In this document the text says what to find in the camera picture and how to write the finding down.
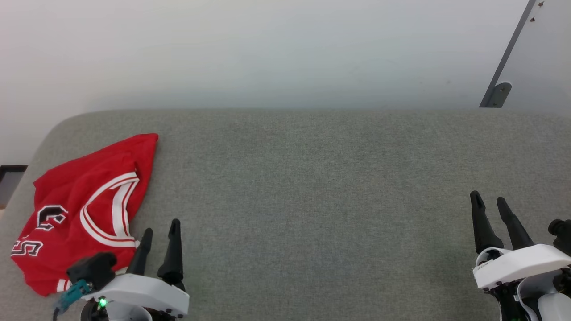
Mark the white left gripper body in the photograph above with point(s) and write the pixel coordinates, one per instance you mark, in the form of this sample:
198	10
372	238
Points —
142	292

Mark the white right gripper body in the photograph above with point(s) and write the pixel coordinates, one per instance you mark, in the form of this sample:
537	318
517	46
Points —
519	265

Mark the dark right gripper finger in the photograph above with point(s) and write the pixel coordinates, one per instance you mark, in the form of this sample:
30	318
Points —
484	227
515	227

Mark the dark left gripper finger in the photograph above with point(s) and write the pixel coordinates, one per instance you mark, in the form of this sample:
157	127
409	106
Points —
142	254
173	258

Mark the red basketball jersey white trim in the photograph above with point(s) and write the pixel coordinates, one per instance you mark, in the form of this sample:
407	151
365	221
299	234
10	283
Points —
80	183

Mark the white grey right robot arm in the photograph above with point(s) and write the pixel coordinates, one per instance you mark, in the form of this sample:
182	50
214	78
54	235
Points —
551	298

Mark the dark framed grey panel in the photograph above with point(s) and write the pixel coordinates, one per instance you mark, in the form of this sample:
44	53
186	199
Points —
11	185

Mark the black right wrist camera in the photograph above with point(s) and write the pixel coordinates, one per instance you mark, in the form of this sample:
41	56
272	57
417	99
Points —
562	234

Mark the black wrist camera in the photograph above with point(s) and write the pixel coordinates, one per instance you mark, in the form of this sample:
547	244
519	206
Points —
562	234
93	269

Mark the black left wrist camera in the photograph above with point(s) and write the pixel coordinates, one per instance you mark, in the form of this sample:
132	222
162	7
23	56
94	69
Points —
93	269

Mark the grey metal floor bracket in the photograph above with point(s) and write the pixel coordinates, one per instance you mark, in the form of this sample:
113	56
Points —
499	94

